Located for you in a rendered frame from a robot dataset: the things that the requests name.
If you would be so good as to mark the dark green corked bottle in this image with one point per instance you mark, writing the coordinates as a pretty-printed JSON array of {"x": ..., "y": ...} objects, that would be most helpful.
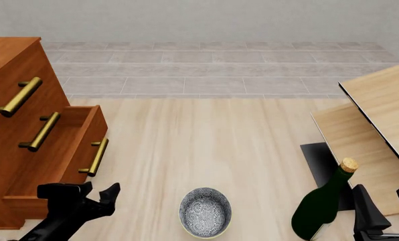
[{"x": 316, "y": 208}]

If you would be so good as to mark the pale wood rack, black base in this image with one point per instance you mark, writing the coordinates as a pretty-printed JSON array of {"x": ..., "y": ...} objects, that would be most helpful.
[{"x": 363, "y": 140}]

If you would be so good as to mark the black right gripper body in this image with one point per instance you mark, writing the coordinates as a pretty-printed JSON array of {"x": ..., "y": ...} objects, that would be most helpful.
[{"x": 380, "y": 236}]

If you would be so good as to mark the wooden drawer, closed, middle height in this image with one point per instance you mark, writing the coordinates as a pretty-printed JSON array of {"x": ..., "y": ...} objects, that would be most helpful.
[{"x": 8, "y": 160}]

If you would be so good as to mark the patterned blue-white bowl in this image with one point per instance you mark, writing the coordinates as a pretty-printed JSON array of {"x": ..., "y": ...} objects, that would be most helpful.
[{"x": 204, "y": 213}]

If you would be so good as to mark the wooden drawer, closed, high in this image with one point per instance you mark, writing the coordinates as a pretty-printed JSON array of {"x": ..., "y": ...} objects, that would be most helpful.
[{"x": 35, "y": 100}]

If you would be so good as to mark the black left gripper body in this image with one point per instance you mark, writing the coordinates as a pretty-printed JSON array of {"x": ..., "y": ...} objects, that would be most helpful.
[{"x": 92, "y": 208}]

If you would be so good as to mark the wooden cabinet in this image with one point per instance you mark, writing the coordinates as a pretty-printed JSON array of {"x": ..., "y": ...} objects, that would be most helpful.
[{"x": 5, "y": 57}]

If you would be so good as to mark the wooden drawer, open, lowest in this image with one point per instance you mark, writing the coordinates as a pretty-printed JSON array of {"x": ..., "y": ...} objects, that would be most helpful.
[{"x": 55, "y": 155}]

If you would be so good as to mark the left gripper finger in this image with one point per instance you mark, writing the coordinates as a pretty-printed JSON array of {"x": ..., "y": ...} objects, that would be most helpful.
[
  {"x": 109, "y": 197},
  {"x": 86, "y": 188}
]

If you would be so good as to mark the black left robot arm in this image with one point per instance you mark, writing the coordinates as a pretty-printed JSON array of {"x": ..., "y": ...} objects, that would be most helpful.
[{"x": 52, "y": 226}]

